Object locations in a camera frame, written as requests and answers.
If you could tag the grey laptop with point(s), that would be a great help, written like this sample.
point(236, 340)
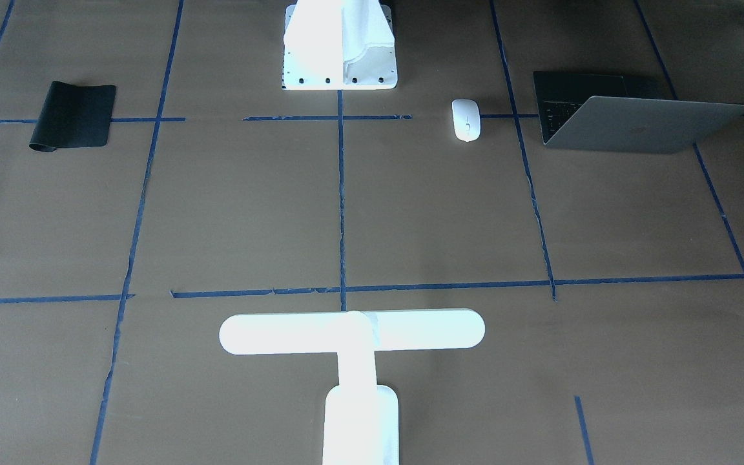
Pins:
point(596, 112)

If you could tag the black mouse pad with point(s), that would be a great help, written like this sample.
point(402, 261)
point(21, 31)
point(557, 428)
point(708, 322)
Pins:
point(74, 116)

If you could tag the white computer mouse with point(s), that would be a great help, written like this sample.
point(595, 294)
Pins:
point(466, 119)

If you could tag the white desk lamp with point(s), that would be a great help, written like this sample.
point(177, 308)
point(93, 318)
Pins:
point(361, 416)

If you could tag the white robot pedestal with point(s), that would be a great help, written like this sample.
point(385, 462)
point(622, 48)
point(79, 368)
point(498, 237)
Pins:
point(338, 45)

